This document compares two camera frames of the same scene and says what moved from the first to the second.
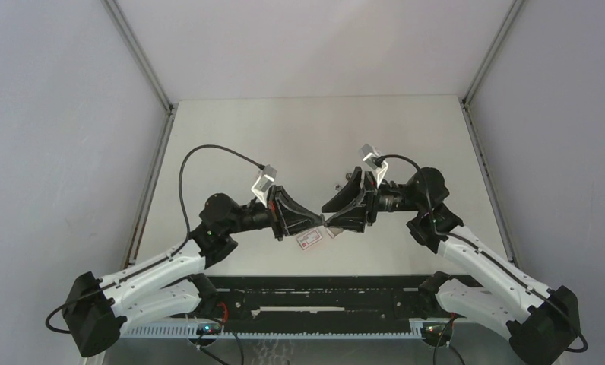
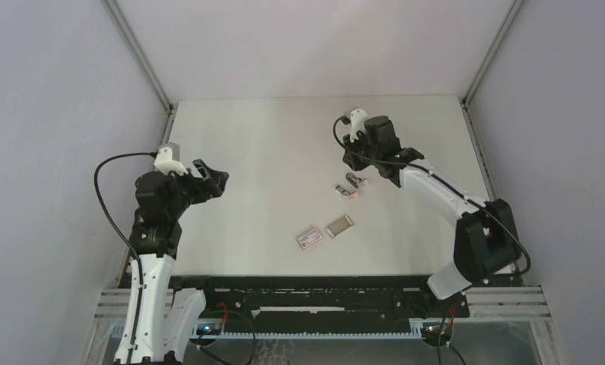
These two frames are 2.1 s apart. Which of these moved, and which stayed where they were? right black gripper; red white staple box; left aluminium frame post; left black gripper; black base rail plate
Moved: right black gripper; left black gripper
Stayed: left aluminium frame post; red white staple box; black base rail plate
